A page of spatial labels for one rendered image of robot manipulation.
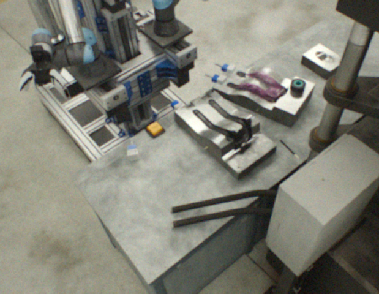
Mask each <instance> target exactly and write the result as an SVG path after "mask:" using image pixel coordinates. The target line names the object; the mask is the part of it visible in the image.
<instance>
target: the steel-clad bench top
mask: <svg viewBox="0 0 379 294"><path fill-rule="evenodd" d="M351 29H352V27H351V26H349V25H347V24H346V23H345V22H343V21H340V20H339V19H337V18H335V17H333V16H331V15H329V16H327V17H326V18H324V19H322V20H321V21H319V22H318V23H316V24H315V25H313V26H311V27H309V28H307V29H306V30H305V31H304V32H302V33H300V34H298V35H297V36H295V37H293V38H292V39H290V40H288V42H286V43H284V44H283V45H281V46H279V47H277V48H275V49H274V50H273V51H271V52H270V53H268V54H266V55H264V56H263V57H261V58H260V59H258V60H256V61H254V62H253V63H252V64H251V65H249V67H266V68H269V69H271V70H273V71H275V72H276V73H278V74H279V75H281V76H283V77H284V78H286V79H288V80H291V81H292V80H294V78H295V77H299V78H300V79H302V80H305V81H309V82H311V83H313V84H315V86H314V89H313V93H312V98H311V99H310V100H309V102H308V104H307V106H306V107H305V108H304V109H303V111H302V112H301V114H300V115H299V117H298V119H297V121H296V122H295V123H294V124H293V126H292V127H291V128H290V127H287V126H285V125H283V124H280V123H278V122H275V121H273V120H271V119H268V118H265V117H264V116H263V115H260V114H258V113H255V112H253V111H250V110H248V109H246V108H243V107H240V106H239V105H236V104H234V103H232V102H230V101H228V100H226V101H227V102H228V103H229V104H230V105H232V106H233V107H234V108H235V109H237V110H239V111H242V112H246V113H249V114H251V115H253V116H254V117H255V118H256V119H258V120H259V121H260V132H261V133H262V134H263V135H264V136H266V137H267V138H268V139H270V140H271V141H273V142H274V143H275V144H276V145H277V148H276V152H275V153H274V154H273V155H271V156H269V157H268V158H267V159H266V160H265V161H264V162H262V163H261V164H260V165H257V166H256V167H255V168H254V169H252V170H251V171H250V172H249V173H248V174H246V175H245V176H243V177H242V178H241V179H239V180H237V179H236V178H235V177H234V176H233V175H232V174H230V172H229V171H228V170H227V169H226V168H224V167H223V166H222V165H221V164H220V163H219V162H218V161H216V159H215V158H214V157H212V156H211V155H210V153H208V152H207V150H204V148H203V147H201V146H200V144H199V143H198V142H197V141H196V140H195V139H194V138H193V137H192V136H190V135H189V134H188V133H187V132H186V131H185V130H184V129H183V128H182V127H181V126H180V125H179V124H178V123H177V122H176V114H175V113H174V112H172V113H170V114H169V115H167V117H165V118H164V119H162V120H160V121H158V123H159V124H160V125H161V126H162V127H163V128H164V129H165V131H166V132H165V133H164V134H162V135H160V136H158V137H157V138H155V139H153V138H152V137H151V136H150V135H149V134H148V133H147V132H146V131H145V130H143V131H142V132H140V133H139V134H138V135H136V136H134V137H132V143H133V144H136V146H137V150H138V155H139V160H136V161H132V162H129V157H128V154H127V150H128V147H127V146H130V139H129V140H127V141H125V142H124V143H122V144H121V145H119V146H118V147H116V148H115V149H113V150H111V151H110V152H108V153H106V154H104V155H103V156H101V157H99V158H98V159H97V160H95V161H94V162H91V163H90V164H89V165H87V166H85V167H84V168H81V169H80V170H78V171H77V172H76V173H74V174H72V175H70V177H71V179H72V180H73V181H74V182H75V184H76V185H77V187H78V188H79V190H80V191H81V193H82V194H83V195H84V196H85V197H86V199H87V201H88V202H89V203H90V205H91V206H92V207H93V208H94V210H95V212H96V213H97V214H98V215H99V217H100V218H101V219H102V221H103V222H104V224H105V225H106V227H107V229H109V231H110V232H111V233H112V234H113V236H114V238H115V239H116V240H117V242H118V243H119V245H120V246H121V247H122V248H123V251H124V252H125V253H126V254H127V255H128V256H129V258H130V259H131V261H132V263H133V264H134V265H135V267H136V268H137V270H139V272H140V273H141V275H142V276H143V277H144V279H145V280H146V282H147V283H148V284H149V283H151V282H152V281H154V280H155V279H157V278H158V277H159V276H160V275H161V274H162V273H164V272H165V271H166V270H167V269H169V268H170V267H171V266H173V265H174V263H176V262H178V261H179V260H180V259H182V258H183V257H184V256H185V255H186V254H188V253H189V252H190V251H191V250H192V249H194V248H195V247H197V246H198V245H199V244H200V243H201V242H203V241H204V240H205V239H206V238H207V237H209V236H210V235H211V234H213V233H214V232H215V231H217V230H218V229H219V228H221V226H223V225H224V224H225V223H226V222H228V221H229V220H231V219H232V218H234V216H232V217H226V218H222V219H216V220H210V221H206V222H200V223H196V224H190V225H184V226H180V227H173V228H171V222H172V221H178V220H181V219H187V218H191V217H197V216H204V214H209V213H215V212H219V211H225V210H229V209H236V208H246V207H247V206H249V205H250V204H251V203H252V202H253V201H255V199H256V198H258V197H250V198H245V199H240V200H235V201H234V202H228V203H223V204H219V205H212V206H207V207H204V208H197V209H191V210H187V211H181V212H178V213H170V208H171V207H174V206H180V205H186V204H190V203H195V202H198V201H202V200H207V199H211V198H217V197H223V196H226V195H233V194H238V193H241V192H248V191H252V190H268V189H270V188H271V187H273V186H274V185H275V184H276V183H277V182H278V181H280V180H281V179H283V178H284V177H286V176H287V175H288V174H289V173H290V172H291V171H292V170H293V169H295V168H296V167H298V166H299V165H301V164H302V163H303V162H304V161H305V160H307V159H308V158H309V154H310V150H311V148H310V146H309V144H308V138H309V134H310V131H311V130H312V128H314V127H315V126H319V125H320V121H321V117H322V115H323V112H324V109H325V105H326V101H325V99H324V98H323V88H324V86H325V83H326V81H327V80H325V79H324V78H322V77H321V76H319V75H318V74H316V73H314V72H312V71H311V70H309V69H308V68H306V67H305V66H304V65H302V64H301V58H302V56H303V54H304V53H306V52H307V51H309V50H310V49H312V48H314V47H316V46H317V45H319V44H320V45H322V46H324V47H326V48H327V49H329V50H331V51H333V52H335V53H337V54H338V55H340V56H342V55H343V51H344V49H345V47H346V44H347V41H348V39H349V36H350V32H351ZM358 76H372V77H379V41H378V40H376V39H373V38H372V41H371V43H370V47H369V50H368V52H367V54H366V56H365V58H364V62H363V64H362V66H361V69H360V72H359V75H358ZM362 116H363V114H360V113H356V112H353V111H350V110H346V109H344V111H343V114H342V117H341V120H340V123H339V124H353V123H354V122H355V121H357V120H358V118H360V117H362ZM279 140H282V141H283V142H284V143H285V144H286V145H287V146H288V147H289V148H290V149H291V150H292V151H293V152H294V153H295V154H296V155H297V156H298V157H299V159H297V157H296V156H294V155H293V154H292V153H291V152H290V151H289V150H288V149H287V148H286V147H285V146H284V145H283V144H282V143H281V142H280V141H279Z"/></svg>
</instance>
